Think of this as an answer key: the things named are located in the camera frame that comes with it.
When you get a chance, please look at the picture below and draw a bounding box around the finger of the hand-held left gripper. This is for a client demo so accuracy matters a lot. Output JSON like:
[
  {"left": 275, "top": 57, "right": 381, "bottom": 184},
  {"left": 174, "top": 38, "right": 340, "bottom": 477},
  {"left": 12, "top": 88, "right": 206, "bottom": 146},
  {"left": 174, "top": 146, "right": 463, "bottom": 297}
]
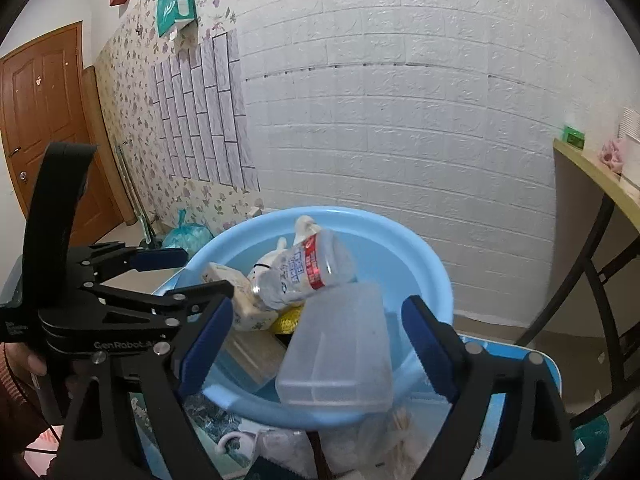
[
  {"left": 91, "top": 279, "right": 236, "bottom": 328},
  {"left": 75, "top": 241, "right": 189, "bottom": 286}
]

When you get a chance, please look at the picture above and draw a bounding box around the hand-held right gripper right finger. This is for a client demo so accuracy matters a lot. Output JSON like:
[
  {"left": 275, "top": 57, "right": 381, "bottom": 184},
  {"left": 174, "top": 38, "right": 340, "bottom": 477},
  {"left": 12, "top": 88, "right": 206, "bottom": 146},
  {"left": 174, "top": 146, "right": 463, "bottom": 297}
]
[{"left": 401, "top": 295, "right": 581, "bottom": 480}]

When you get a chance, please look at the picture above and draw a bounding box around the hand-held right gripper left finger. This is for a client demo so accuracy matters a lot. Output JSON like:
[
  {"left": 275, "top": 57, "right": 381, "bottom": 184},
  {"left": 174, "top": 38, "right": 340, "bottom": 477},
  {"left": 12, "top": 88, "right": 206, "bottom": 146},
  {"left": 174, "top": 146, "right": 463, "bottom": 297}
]
[{"left": 50, "top": 299, "right": 235, "bottom": 480}]

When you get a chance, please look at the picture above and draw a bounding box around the beige plush toy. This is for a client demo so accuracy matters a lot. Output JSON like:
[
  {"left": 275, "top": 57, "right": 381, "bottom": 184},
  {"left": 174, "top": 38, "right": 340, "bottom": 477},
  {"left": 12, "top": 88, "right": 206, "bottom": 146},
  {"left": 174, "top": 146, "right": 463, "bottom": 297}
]
[{"left": 201, "top": 261, "right": 281, "bottom": 333}]

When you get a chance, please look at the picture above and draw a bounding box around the blue plastic basin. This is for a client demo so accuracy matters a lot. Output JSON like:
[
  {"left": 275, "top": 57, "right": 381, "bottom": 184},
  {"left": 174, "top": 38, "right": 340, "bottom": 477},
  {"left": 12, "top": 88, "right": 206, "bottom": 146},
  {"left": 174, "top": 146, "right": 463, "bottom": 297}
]
[{"left": 150, "top": 206, "right": 455, "bottom": 430}]

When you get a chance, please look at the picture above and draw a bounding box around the translucent plastic box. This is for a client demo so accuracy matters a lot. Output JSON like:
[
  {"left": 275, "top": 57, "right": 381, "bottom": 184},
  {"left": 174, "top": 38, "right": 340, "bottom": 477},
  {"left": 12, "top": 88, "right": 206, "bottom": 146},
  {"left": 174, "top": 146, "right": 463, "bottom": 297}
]
[{"left": 275, "top": 281, "right": 395, "bottom": 414}]

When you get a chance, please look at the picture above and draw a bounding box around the yellow mesh plush toy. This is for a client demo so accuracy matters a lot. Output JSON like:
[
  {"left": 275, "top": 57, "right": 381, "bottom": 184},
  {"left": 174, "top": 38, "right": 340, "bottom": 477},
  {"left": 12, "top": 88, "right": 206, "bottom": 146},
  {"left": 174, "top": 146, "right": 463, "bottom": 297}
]
[{"left": 252, "top": 215, "right": 323, "bottom": 336}]

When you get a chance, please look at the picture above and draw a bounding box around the clear bottle with red label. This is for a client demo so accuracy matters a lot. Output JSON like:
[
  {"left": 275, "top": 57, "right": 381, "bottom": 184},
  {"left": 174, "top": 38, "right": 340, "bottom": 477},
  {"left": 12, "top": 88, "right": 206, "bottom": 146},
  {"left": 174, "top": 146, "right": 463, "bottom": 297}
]
[{"left": 250, "top": 227, "right": 359, "bottom": 311}]

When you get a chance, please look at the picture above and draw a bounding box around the clear bag of small items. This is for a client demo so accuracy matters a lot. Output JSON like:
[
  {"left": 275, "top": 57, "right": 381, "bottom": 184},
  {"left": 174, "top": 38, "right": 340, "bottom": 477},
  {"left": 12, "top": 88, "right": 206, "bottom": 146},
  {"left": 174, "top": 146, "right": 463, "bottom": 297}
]
[{"left": 349, "top": 406, "right": 417, "bottom": 477}]

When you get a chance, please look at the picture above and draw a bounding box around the person's left hand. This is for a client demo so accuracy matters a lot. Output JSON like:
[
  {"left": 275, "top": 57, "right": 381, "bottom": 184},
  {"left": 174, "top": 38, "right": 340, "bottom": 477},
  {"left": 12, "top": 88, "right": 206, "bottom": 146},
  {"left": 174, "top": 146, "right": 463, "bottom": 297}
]
[{"left": 22, "top": 348, "right": 49, "bottom": 377}]

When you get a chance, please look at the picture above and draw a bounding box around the blue garbage bag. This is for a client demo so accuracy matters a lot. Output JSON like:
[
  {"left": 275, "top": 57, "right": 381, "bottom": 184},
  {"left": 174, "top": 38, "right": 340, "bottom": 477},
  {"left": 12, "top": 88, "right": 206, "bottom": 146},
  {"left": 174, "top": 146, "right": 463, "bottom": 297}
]
[{"left": 160, "top": 209, "right": 216, "bottom": 252}]

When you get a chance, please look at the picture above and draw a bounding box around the mop pole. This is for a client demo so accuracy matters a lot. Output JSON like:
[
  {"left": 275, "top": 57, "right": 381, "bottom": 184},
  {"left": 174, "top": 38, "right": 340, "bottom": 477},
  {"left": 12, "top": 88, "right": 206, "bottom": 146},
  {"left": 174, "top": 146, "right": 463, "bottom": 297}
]
[{"left": 116, "top": 141, "right": 162, "bottom": 247}]

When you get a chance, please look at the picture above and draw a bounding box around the clear bag of cotton swabs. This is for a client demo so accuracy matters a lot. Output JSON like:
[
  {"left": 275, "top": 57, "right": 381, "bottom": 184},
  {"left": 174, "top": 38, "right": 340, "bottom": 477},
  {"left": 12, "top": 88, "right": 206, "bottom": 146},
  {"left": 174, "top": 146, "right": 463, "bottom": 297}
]
[{"left": 256, "top": 426, "right": 312, "bottom": 477}]

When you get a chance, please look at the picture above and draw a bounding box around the person's brown jacket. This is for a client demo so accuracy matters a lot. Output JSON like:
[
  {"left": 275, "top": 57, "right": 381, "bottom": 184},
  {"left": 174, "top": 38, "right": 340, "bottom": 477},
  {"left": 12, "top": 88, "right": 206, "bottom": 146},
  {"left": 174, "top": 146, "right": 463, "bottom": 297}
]
[{"left": 0, "top": 347, "right": 51, "bottom": 480}]

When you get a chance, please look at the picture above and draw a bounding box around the brown stick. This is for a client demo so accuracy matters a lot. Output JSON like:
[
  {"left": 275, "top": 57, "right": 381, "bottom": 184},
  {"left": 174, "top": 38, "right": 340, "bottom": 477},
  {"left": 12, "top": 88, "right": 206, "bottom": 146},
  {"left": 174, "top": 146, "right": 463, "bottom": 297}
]
[{"left": 307, "top": 429, "right": 332, "bottom": 480}]

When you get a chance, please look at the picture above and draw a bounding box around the brown wooden door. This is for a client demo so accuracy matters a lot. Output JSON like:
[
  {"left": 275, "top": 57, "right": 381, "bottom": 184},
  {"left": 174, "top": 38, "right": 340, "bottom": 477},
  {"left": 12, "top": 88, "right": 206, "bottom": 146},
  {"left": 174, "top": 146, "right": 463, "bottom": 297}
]
[{"left": 0, "top": 21, "right": 126, "bottom": 242}]

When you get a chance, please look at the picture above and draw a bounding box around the wooden desk with black legs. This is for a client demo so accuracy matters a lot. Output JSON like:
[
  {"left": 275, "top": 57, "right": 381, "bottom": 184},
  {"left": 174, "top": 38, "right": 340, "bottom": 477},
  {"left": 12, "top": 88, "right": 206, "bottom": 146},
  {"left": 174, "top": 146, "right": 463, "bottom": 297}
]
[{"left": 515, "top": 137, "right": 640, "bottom": 432}]

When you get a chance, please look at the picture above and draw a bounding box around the teal hanging bag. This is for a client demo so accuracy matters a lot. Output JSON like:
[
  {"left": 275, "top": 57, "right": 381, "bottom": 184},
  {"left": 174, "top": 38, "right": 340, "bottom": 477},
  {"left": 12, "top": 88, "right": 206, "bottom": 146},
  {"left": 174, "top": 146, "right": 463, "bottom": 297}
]
[{"left": 156, "top": 0, "right": 199, "bottom": 39}]

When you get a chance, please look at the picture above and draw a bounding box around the small pink item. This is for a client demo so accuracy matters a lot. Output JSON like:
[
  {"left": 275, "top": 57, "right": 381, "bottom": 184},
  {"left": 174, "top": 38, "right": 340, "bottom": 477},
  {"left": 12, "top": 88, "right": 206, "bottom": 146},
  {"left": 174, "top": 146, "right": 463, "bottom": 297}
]
[{"left": 597, "top": 137, "right": 629, "bottom": 174}]

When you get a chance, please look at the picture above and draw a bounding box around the black cable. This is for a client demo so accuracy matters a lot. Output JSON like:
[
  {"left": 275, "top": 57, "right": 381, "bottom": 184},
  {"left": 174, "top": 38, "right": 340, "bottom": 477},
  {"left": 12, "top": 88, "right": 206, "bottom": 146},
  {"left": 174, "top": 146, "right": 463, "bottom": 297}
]
[{"left": 0, "top": 422, "right": 63, "bottom": 458}]

